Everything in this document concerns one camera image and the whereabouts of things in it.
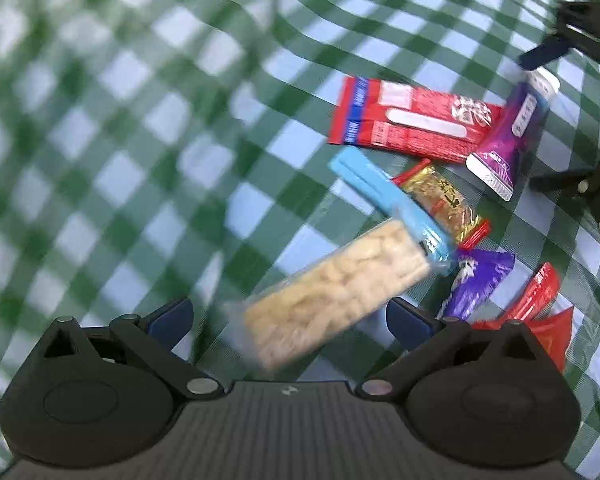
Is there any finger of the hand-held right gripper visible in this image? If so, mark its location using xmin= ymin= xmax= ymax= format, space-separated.
xmin=517 ymin=2 xmax=600 ymax=72
xmin=530 ymin=110 xmax=600 ymax=237

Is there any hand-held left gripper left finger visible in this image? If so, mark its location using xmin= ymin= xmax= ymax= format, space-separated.
xmin=17 ymin=297 xmax=221 ymax=401

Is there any large red snack packet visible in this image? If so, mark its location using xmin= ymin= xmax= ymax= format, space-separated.
xmin=328 ymin=76 xmax=504 ymax=164

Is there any purple packet with white ends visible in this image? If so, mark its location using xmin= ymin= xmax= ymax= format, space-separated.
xmin=466 ymin=67 xmax=561 ymax=202

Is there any golden snack with red ends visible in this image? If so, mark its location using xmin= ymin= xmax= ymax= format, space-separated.
xmin=392 ymin=159 xmax=492 ymax=252

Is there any purple packet with white swirl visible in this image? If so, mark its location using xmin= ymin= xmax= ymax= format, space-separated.
xmin=442 ymin=249 xmax=516 ymax=322

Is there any red packet with gold print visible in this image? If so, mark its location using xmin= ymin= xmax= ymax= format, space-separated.
xmin=472 ymin=305 xmax=574 ymax=373

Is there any slim red snack packet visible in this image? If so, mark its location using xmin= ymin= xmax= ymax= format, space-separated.
xmin=500 ymin=262 xmax=561 ymax=325

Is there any pale cracker bar clear wrapper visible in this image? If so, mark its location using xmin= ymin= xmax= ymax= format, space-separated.
xmin=225 ymin=217 xmax=432 ymax=372

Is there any light blue wrapper bar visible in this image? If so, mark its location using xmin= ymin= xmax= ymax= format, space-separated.
xmin=328 ymin=147 xmax=456 ymax=277

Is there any green checked tablecloth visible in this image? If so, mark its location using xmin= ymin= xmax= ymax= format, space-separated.
xmin=0 ymin=0 xmax=600 ymax=480

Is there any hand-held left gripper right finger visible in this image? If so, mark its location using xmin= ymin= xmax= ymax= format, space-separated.
xmin=355 ymin=297 xmax=546 ymax=401

